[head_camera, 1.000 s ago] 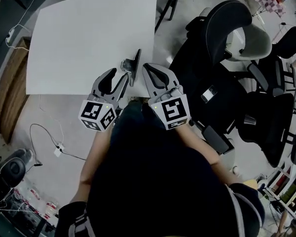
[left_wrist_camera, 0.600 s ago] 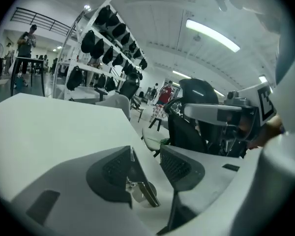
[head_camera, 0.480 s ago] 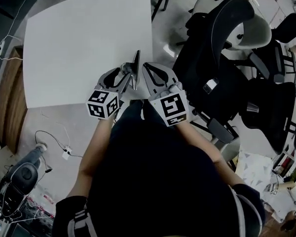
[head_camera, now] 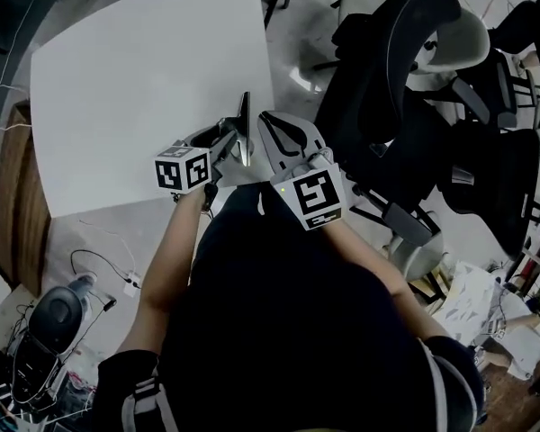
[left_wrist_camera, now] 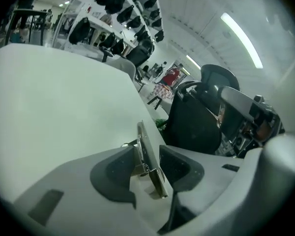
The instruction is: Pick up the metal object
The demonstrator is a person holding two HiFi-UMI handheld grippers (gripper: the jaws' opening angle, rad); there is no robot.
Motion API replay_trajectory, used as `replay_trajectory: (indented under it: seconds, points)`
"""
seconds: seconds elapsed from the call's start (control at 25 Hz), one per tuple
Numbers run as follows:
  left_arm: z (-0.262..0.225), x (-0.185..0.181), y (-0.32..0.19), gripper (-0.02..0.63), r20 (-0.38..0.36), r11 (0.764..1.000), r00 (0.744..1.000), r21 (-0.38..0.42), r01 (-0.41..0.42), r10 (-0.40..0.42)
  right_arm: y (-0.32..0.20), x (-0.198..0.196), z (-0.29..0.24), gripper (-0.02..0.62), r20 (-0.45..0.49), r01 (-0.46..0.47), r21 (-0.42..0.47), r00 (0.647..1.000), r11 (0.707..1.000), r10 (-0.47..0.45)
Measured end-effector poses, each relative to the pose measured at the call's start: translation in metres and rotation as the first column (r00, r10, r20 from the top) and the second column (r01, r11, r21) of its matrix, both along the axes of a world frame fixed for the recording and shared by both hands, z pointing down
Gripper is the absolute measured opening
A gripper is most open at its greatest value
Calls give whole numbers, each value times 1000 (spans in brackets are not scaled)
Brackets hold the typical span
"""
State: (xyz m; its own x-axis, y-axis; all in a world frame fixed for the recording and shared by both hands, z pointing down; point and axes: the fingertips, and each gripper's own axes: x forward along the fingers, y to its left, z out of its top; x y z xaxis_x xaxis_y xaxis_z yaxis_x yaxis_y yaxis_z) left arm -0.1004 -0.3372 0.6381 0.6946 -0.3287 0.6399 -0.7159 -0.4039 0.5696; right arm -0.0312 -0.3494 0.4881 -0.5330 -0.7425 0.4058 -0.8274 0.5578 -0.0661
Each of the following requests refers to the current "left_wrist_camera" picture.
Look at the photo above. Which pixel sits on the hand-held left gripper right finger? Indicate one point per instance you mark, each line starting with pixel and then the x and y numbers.
pixel 223 188

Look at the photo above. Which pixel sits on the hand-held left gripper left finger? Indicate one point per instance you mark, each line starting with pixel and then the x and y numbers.
pixel 71 185

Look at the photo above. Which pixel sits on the small grey object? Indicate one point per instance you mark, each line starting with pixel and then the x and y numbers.
pixel 147 151

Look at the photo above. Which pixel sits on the white square table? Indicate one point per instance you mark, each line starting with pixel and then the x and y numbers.
pixel 51 95

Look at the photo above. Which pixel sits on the red white checkered cloth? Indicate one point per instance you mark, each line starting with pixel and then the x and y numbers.
pixel 162 91

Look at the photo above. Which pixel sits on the short ceiling light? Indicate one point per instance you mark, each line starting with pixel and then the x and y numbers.
pixel 193 61

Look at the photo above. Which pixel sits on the grey chair back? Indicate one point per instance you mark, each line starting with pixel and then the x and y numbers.
pixel 125 66

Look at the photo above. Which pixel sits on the black high-back chair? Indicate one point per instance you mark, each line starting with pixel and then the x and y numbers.
pixel 138 53

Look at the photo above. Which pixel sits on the long ceiling light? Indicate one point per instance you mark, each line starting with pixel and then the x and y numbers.
pixel 243 39

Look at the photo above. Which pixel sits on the white shelving unit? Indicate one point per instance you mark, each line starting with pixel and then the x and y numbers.
pixel 93 16

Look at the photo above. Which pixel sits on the dark table with black legs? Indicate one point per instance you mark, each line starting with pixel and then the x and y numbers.
pixel 30 12

